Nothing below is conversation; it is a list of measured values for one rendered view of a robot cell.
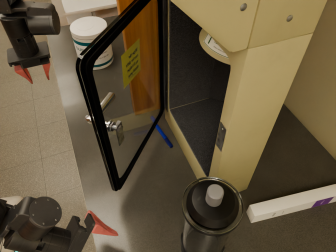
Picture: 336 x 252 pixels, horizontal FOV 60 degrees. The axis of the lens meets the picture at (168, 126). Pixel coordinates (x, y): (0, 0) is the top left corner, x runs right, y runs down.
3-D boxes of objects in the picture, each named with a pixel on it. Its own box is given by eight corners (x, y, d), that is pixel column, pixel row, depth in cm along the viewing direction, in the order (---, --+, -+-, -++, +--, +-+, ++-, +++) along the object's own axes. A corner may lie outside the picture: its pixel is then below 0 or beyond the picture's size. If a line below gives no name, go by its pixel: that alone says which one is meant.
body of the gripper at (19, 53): (51, 59, 77) (42, 35, 71) (10, 69, 74) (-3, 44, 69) (48, 46, 81) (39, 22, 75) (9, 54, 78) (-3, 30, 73)
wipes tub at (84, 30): (108, 47, 120) (102, 12, 109) (116, 65, 112) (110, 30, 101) (76, 54, 117) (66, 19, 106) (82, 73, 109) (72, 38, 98)
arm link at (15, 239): (4, 223, 57) (-6, 252, 53) (18, 206, 53) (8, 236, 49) (39, 231, 60) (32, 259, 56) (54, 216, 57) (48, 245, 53)
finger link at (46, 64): (58, 84, 83) (47, 56, 76) (31, 90, 81) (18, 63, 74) (54, 69, 87) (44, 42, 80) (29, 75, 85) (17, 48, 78)
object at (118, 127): (126, 139, 62) (123, 121, 58) (121, 147, 61) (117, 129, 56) (118, 136, 63) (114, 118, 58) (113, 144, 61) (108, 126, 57)
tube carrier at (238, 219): (220, 219, 71) (235, 174, 55) (229, 266, 64) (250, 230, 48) (176, 223, 71) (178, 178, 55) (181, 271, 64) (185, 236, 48)
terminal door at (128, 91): (163, 110, 90) (161, -24, 59) (115, 194, 72) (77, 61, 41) (161, 110, 90) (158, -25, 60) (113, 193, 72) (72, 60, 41)
